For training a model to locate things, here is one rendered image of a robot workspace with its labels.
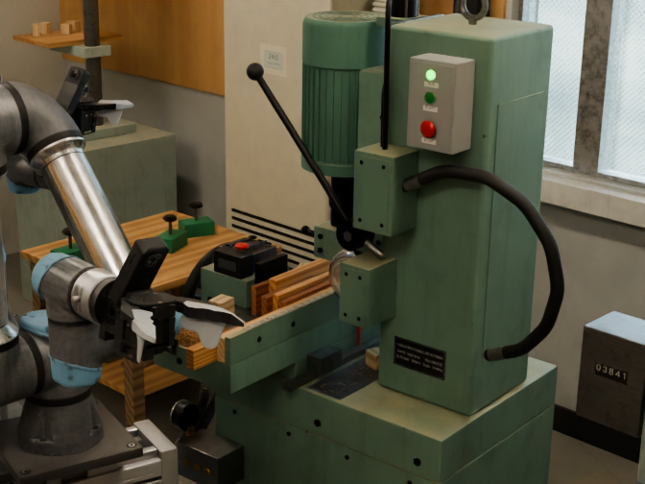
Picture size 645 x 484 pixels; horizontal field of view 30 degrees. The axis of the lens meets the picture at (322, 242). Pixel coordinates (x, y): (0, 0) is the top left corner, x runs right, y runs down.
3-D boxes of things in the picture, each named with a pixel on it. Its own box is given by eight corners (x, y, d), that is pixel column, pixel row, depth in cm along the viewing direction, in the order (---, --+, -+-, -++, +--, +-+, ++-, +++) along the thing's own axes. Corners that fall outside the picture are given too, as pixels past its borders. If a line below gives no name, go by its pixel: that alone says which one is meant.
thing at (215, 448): (203, 460, 264) (202, 426, 262) (244, 478, 257) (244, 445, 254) (175, 474, 258) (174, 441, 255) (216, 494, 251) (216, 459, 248)
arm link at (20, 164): (34, 200, 269) (31, 152, 265) (-1, 191, 275) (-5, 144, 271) (59, 192, 275) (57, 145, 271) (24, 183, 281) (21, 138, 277)
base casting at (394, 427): (343, 332, 289) (344, 298, 286) (556, 403, 255) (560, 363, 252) (212, 395, 256) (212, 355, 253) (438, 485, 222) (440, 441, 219)
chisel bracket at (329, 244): (333, 254, 260) (334, 217, 257) (386, 270, 251) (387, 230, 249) (311, 263, 254) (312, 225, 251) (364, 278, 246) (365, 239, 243)
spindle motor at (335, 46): (337, 153, 259) (340, 7, 249) (403, 167, 249) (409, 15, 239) (283, 169, 246) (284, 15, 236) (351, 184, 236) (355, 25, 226)
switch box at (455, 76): (424, 139, 219) (428, 52, 214) (471, 149, 213) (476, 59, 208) (405, 146, 215) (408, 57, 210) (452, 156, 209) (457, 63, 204)
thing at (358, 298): (367, 307, 238) (368, 250, 234) (395, 316, 234) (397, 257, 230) (337, 321, 231) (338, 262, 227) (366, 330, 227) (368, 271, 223)
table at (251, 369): (310, 274, 290) (310, 251, 288) (414, 305, 272) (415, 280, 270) (120, 351, 245) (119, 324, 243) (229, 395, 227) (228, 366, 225)
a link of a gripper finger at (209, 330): (245, 350, 165) (179, 341, 167) (250, 309, 164) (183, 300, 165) (240, 358, 162) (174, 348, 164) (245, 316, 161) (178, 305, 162)
